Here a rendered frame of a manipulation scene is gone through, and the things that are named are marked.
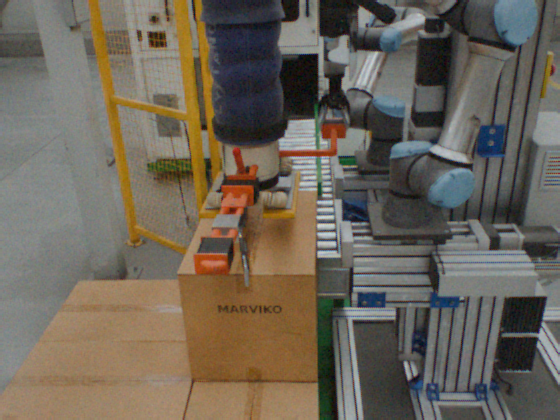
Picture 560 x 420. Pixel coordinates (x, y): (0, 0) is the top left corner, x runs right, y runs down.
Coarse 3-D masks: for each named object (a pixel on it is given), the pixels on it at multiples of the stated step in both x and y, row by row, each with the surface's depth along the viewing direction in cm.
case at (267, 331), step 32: (256, 224) 186; (288, 224) 185; (192, 256) 168; (256, 256) 167; (288, 256) 166; (192, 288) 162; (224, 288) 161; (256, 288) 160; (288, 288) 160; (192, 320) 167; (224, 320) 166; (256, 320) 165; (288, 320) 165; (192, 352) 173; (224, 352) 172; (256, 352) 171; (288, 352) 170
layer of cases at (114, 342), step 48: (96, 288) 228; (144, 288) 226; (48, 336) 201; (96, 336) 200; (144, 336) 198; (48, 384) 178; (96, 384) 178; (144, 384) 177; (192, 384) 177; (240, 384) 175; (288, 384) 174
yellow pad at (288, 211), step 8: (280, 176) 184; (288, 176) 184; (296, 176) 189; (296, 184) 182; (272, 192) 176; (288, 192) 176; (296, 192) 177; (288, 200) 170; (296, 200) 172; (264, 208) 167; (272, 208) 166; (280, 208) 166; (288, 208) 165; (296, 208) 168; (264, 216) 164; (272, 216) 164; (280, 216) 164; (288, 216) 164
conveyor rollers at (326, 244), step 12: (300, 120) 431; (312, 120) 430; (288, 132) 407; (300, 132) 407; (312, 132) 406; (288, 144) 383; (300, 144) 383; (312, 144) 382; (324, 144) 382; (300, 168) 342; (312, 168) 342; (324, 168) 342; (300, 180) 326; (312, 180) 326; (324, 180) 326; (324, 192) 310; (324, 204) 294; (324, 216) 278; (324, 228) 269; (324, 240) 262; (324, 252) 246; (336, 252) 246
